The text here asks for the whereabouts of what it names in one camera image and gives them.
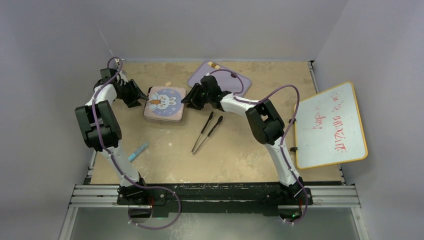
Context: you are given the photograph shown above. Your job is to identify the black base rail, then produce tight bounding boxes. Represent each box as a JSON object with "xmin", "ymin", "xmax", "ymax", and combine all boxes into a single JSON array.
[{"xmin": 67, "ymin": 181, "xmax": 360, "ymax": 220}]

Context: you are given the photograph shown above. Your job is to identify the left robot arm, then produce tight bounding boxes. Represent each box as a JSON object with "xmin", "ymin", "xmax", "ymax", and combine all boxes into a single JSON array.
[{"xmin": 75, "ymin": 67, "xmax": 151, "ymax": 205}]

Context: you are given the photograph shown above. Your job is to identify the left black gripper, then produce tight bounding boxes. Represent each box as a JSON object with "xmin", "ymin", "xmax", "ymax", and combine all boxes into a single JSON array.
[{"xmin": 116, "ymin": 80, "xmax": 148, "ymax": 108}]

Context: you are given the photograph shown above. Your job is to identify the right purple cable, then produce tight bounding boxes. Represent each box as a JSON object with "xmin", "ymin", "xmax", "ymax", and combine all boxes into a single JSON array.
[{"xmin": 205, "ymin": 68, "xmax": 309, "ymax": 226}]

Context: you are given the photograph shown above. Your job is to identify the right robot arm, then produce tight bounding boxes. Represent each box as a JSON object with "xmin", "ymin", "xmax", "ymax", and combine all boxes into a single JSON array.
[{"xmin": 181, "ymin": 75, "xmax": 310, "ymax": 207}]

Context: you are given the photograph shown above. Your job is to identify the blue small marker cap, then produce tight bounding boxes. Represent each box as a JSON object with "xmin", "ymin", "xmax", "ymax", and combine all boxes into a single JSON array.
[{"xmin": 128, "ymin": 142, "xmax": 149, "ymax": 163}]

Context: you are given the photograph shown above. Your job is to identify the silver metal box lid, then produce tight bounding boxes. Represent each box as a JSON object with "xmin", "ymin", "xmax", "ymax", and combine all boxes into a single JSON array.
[{"xmin": 143, "ymin": 86, "xmax": 187, "ymax": 116}]

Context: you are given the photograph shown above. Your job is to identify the black metal tongs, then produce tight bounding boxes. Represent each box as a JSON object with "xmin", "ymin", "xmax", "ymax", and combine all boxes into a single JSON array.
[{"xmin": 190, "ymin": 111, "xmax": 224, "ymax": 155}]

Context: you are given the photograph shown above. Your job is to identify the purple plastic tray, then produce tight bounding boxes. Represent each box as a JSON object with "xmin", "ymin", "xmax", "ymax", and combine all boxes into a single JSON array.
[{"xmin": 187, "ymin": 60, "xmax": 252, "ymax": 97}]

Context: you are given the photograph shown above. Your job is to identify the yellow framed whiteboard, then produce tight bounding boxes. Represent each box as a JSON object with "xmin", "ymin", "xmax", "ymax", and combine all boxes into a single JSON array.
[{"xmin": 294, "ymin": 81, "xmax": 368, "ymax": 169}]

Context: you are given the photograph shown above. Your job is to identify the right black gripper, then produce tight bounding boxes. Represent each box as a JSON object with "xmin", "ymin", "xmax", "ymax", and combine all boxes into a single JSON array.
[{"xmin": 182, "ymin": 83, "xmax": 212, "ymax": 110}]

